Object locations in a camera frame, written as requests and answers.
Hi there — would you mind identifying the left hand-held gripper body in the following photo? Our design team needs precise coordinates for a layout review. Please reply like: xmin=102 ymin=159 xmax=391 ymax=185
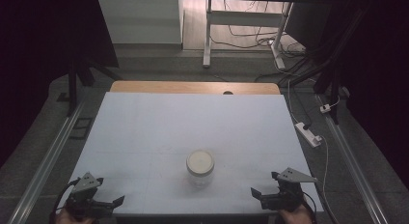
xmin=66 ymin=172 xmax=115 ymax=219

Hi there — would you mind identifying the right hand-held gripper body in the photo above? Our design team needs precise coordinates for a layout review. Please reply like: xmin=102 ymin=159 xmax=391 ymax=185
xmin=259 ymin=167 xmax=318 ymax=213

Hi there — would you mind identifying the clear glass jar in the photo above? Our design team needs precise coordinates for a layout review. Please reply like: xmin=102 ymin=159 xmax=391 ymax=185
xmin=185 ymin=149 xmax=216 ymax=188

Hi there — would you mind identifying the white round jar lid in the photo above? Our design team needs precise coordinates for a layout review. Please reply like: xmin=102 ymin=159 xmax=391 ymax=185
xmin=186 ymin=149 xmax=215 ymax=175

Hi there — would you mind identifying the person's right hand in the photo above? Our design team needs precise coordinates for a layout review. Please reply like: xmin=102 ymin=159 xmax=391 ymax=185
xmin=278 ymin=204 xmax=314 ymax=224

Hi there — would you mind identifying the person's left hand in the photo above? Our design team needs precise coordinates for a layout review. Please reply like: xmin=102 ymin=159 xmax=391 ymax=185
xmin=55 ymin=207 xmax=96 ymax=224

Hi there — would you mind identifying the white power strip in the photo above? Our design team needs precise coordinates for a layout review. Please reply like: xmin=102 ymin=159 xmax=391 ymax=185
xmin=294 ymin=121 xmax=323 ymax=149

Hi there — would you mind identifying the white table mat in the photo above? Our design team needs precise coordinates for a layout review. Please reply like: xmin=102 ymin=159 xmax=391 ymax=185
xmin=55 ymin=91 xmax=324 ymax=216

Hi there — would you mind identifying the wooden table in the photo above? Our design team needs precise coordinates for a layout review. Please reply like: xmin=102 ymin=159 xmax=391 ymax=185
xmin=109 ymin=80 xmax=282 ymax=97

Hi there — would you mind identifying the dark curtain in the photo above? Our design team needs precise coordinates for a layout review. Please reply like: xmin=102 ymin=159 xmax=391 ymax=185
xmin=317 ymin=0 xmax=409 ymax=190
xmin=0 ymin=0 xmax=121 ymax=169

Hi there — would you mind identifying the white cabinet panel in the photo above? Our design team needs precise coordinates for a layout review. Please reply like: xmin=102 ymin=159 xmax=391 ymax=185
xmin=97 ymin=0 xmax=184 ymax=45

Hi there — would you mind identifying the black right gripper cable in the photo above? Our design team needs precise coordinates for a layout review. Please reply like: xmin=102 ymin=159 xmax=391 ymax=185
xmin=301 ymin=190 xmax=318 ymax=224

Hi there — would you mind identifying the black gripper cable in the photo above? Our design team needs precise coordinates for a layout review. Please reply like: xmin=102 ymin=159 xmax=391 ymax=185
xmin=48 ymin=177 xmax=81 ymax=224
xmin=301 ymin=190 xmax=318 ymax=224

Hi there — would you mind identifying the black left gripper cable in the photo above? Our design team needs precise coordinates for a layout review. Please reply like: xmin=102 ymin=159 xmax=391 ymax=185
xmin=48 ymin=177 xmax=81 ymax=224

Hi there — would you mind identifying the aluminium floor rail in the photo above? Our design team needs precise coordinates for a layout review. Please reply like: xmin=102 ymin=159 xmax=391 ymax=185
xmin=7 ymin=99 xmax=87 ymax=224
xmin=315 ymin=93 xmax=389 ymax=224

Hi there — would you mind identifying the thin white cable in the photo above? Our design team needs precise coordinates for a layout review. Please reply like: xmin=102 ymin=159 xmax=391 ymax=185
xmin=316 ymin=135 xmax=336 ymax=224

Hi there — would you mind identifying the black rectangular floor frame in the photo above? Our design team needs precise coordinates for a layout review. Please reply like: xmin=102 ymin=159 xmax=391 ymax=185
xmin=68 ymin=117 xmax=95 ymax=141

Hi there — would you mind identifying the black metal stand with cables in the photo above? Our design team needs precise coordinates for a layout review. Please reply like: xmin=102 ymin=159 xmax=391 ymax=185
xmin=254 ymin=5 xmax=370 ymax=126

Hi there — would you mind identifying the tangle of dark floor cables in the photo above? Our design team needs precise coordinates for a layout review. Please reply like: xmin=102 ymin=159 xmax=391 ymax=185
xmin=210 ymin=0 xmax=307 ymax=58

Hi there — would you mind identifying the white desk frame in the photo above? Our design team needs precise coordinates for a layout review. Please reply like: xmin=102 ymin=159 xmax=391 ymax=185
xmin=202 ymin=0 xmax=294 ymax=70

